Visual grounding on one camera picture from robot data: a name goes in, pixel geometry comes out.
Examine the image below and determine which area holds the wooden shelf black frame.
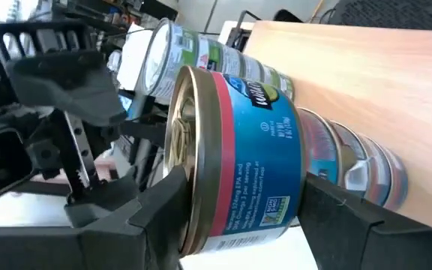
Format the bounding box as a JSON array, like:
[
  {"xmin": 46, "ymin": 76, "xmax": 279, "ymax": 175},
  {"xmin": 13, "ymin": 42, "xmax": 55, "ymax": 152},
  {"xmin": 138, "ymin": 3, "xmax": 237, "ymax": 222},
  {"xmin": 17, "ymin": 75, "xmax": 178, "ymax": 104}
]
[{"xmin": 217, "ymin": 10, "xmax": 432, "ymax": 230}]

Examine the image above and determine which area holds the blue label fish can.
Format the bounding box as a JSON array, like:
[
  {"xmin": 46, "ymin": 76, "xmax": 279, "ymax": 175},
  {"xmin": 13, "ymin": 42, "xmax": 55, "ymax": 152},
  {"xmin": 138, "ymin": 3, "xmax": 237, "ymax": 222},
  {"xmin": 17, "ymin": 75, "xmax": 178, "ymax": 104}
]
[
  {"xmin": 384, "ymin": 148, "xmax": 410, "ymax": 212},
  {"xmin": 296, "ymin": 106, "xmax": 341, "ymax": 188},
  {"xmin": 361, "ymin": 133, "xmax": 394, "ymax": 208},
  {"xmin": 331, "ymin": 118, "xmax": 371, "ymax": 202},
  {"xmin": 162, "ymin": 65, "xmax": 308, "ymax": 258}
]

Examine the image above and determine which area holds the yellow cable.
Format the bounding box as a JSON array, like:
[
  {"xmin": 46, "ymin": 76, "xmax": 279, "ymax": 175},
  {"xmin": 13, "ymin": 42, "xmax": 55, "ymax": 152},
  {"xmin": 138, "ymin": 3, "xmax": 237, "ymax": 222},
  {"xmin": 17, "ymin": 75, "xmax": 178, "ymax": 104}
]
[{"xmin": 308, "ymin": 0, "xmax": 328, "ymax": 22}]

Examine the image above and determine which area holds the black mesh panel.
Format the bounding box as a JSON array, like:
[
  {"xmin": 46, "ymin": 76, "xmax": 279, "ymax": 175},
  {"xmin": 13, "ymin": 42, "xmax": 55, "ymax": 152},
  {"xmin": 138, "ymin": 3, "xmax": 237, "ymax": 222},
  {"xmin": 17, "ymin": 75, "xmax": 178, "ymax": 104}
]
[{"xmin": 327, "ymin": 0, "xmax": 432, "ymax": 32}]

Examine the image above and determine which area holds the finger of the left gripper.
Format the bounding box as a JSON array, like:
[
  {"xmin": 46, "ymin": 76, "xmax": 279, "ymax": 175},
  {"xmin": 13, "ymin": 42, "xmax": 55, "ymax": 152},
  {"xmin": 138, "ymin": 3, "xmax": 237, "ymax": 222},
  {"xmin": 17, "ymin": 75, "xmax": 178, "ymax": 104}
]
[
  {"xmin": 64, "ymin": 170, "xmax": 142, "ymax": 228},
  {"xmin": 5, "ymin": 50, "xmax": 128, "ymax": 128}
]

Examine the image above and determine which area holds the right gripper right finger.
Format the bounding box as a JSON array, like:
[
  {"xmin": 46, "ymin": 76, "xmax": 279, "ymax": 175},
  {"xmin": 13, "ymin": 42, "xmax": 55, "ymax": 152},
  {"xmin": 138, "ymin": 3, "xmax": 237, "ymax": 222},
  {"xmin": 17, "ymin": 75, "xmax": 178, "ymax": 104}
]
[{"xmin": 297, "ymin": 174, "xmax": 386, "ymax": 270}]

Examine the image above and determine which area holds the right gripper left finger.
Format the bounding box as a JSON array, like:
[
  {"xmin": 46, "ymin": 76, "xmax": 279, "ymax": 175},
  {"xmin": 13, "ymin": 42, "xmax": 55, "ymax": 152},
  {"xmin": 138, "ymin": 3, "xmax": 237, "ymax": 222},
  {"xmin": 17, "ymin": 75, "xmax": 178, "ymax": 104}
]
[{"xmin": 77, "ymin": 166, "xmax": 191, "ymax": 270}]

